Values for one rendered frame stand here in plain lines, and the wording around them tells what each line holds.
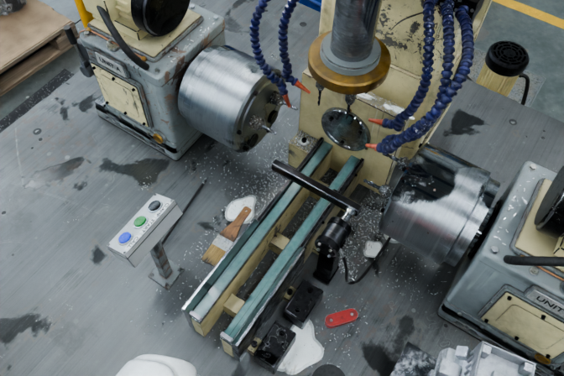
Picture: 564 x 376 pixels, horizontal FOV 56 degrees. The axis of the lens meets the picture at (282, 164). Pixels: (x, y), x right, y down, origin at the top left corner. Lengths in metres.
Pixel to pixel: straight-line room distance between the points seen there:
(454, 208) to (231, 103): 0.59
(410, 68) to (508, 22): 2.26
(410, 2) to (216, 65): 0.50
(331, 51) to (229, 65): 0.34
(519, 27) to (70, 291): 2.94
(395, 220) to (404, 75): 0.38
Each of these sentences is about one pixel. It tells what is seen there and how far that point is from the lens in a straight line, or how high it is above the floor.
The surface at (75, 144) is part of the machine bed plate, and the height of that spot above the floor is 0.80.
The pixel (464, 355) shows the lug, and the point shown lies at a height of 1.09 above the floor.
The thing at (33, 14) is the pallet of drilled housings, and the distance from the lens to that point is 3.40.
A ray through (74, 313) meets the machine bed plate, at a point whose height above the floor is 0.80.
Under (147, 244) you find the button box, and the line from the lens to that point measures 1.25.
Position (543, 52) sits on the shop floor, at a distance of 3.51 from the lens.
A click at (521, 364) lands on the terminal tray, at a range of 1.15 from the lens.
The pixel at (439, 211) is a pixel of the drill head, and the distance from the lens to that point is 1.22.
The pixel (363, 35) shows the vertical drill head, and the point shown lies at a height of 1.43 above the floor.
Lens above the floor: 2.15
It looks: 55 degrees down
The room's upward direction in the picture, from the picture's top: 2 degrees clockwise
